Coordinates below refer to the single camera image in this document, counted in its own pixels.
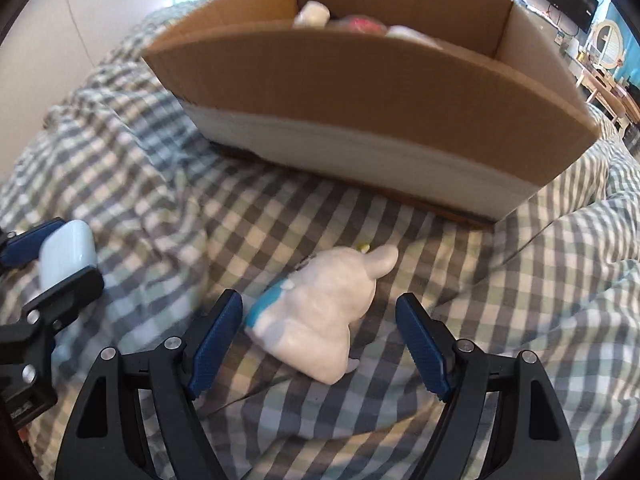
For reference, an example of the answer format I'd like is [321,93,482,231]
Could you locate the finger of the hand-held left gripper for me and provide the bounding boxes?
[22,266,106,333]
[0,217,66,268]

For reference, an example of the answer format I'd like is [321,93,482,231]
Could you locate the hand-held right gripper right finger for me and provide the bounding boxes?
[395,292,583,480]

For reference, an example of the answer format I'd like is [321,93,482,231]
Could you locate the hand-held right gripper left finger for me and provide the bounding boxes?
[54,288,244,480]

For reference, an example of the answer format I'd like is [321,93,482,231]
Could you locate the white earbuds case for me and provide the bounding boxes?
[38,219,98,293]

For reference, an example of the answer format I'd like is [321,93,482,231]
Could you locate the white plush toy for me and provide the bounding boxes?
[243,244,401,386]

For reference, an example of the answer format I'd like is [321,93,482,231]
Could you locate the cardboard box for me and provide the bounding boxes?
[141,0,602,231]

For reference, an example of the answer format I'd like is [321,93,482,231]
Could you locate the white soft object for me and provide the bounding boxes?
[385,25,443,51]
[292,0,332,29]

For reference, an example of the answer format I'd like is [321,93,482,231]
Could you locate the grey white checked duvet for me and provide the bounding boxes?
[0,0,640,480]

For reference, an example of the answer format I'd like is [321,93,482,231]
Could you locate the white dressing table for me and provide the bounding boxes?
[577,67,640,136]

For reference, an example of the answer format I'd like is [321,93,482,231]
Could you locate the oval white vanity mirror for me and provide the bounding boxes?
[590,19,626,72]

